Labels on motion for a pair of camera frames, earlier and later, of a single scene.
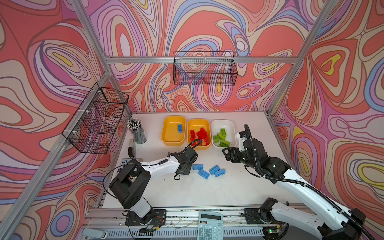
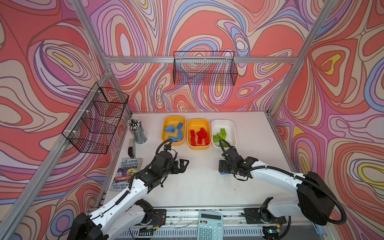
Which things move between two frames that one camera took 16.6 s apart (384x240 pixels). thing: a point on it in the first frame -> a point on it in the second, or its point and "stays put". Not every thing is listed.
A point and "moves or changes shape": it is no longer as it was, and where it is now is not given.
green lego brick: (224, 144) stays put
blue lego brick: (204, 174) -> (174, 139)
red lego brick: (201, 134) stays put
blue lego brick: (179, 128) moves or changes shape
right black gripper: (235, 151) -> (224, 167)
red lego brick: (192, 139) stays put
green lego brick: (223, 132) stays put
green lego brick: (220, 136) stays put
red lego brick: (207, 140) stays put
